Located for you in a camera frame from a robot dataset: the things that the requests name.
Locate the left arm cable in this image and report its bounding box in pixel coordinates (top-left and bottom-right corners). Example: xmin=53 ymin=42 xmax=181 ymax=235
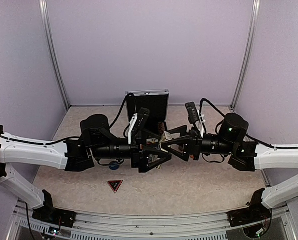
xmin=0 ymin=92 xmax=136 ymax=146

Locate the blue small blind button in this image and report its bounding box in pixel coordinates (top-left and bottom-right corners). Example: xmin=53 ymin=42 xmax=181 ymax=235
xmin=108 ymin=161 xmax=121 ymax=171

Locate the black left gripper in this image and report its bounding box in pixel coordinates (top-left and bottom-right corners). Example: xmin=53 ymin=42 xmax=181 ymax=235
xmin=91 ymin=127 xmax=172 ymax=172

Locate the brown black chip row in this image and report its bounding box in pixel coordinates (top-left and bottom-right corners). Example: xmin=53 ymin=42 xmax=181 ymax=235
xmin=157 ymin=122 xmax=166 ymax=136

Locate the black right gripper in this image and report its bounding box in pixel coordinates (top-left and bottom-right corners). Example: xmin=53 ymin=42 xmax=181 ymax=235
xmin=162 ymin=124 xmax=236 ymax=162

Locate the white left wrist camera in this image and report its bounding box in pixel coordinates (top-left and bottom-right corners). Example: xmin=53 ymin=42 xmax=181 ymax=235
xmin=128 ymin=107 xmax=150 ymax=145

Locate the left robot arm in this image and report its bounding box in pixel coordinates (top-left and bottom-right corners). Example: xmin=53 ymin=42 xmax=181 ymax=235
xmin=0 ymin=114 xmax=172 ymax=223

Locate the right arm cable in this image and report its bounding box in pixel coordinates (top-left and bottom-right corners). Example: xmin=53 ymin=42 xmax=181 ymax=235
xmin=198 ymin=97 xmax=298 ymax=151

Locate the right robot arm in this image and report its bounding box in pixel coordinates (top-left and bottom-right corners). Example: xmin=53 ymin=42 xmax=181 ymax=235
xmin=161 ymin=113 xmax=298 ymax=222

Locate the blue playing card deck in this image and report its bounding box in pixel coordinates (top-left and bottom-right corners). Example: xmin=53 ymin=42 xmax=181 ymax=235
xmin=161 ymin=131 xmax=174 ymax=143

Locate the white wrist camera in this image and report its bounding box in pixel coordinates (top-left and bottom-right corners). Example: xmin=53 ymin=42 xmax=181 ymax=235
xmin=128 ymin=107 xmax=150 ymax=145
xmin=185 ymin=102 xmax=207 ymax=138

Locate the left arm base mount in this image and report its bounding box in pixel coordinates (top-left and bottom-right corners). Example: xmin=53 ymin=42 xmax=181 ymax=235
xmin=32 ymin=190 xmax=77 ymax=228

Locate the left aluminium corner post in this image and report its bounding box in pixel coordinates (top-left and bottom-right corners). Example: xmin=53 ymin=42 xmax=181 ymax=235
xmin=39 ymin=0 xmax=71 ymax=111

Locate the black red triangle button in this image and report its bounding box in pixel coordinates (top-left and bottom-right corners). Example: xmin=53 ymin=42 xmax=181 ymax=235
xmin=107 ymin=180 xmax=123 ymax=194

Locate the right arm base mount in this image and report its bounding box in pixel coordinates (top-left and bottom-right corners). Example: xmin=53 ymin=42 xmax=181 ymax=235
xmin=227 ymin=188 xmax=271 ymax=227

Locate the right aluminium corner post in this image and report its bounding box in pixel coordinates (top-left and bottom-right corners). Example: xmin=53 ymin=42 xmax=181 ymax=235
xmin=230 ymin=0 xmax=261 ymax=111

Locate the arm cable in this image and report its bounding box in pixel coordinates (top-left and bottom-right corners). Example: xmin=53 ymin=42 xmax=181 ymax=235
xmin=0 ymin=92 xmax=136 ymax=146
xmin=198 ymin=97 xmax=298 ymax=151

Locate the aluminium poker case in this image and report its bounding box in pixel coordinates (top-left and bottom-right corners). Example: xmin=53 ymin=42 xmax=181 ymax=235
xmin=125 ymin=89 xmax=170 ymax=135

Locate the aluminium corner post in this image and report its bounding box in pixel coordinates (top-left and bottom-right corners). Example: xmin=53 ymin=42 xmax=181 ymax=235
xmin=230 ymin=0 xmax=261 ymax=111
xmin=39 ymin=0 xmax=71 ymax=111

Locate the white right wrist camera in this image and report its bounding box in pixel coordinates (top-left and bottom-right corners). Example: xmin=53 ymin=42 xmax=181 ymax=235
xmin=185 ymin=102 xmax=207 ymax=138

